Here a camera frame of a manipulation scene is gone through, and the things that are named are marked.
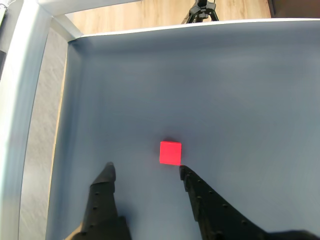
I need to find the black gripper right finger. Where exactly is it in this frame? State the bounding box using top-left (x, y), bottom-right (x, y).
top-left (179, 164), bottom-right (320, 240)

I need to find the white metal frame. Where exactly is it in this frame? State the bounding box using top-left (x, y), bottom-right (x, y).
top-left (0, 0), bottom-right (143, 240)

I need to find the black tripod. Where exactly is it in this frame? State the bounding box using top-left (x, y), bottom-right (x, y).
top-left (181, 0), bottom-right (220, 25)

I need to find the blue-grey table mat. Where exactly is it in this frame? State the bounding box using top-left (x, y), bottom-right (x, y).
top-left (44, 18), bottom-right (320, 240)

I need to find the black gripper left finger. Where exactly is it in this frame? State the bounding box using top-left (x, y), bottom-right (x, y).
top-left (64, 161), bottom-right (132, 240)

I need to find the red cube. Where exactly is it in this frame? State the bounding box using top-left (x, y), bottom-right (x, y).
top-left (159, 140), bottom-right (183, 166)

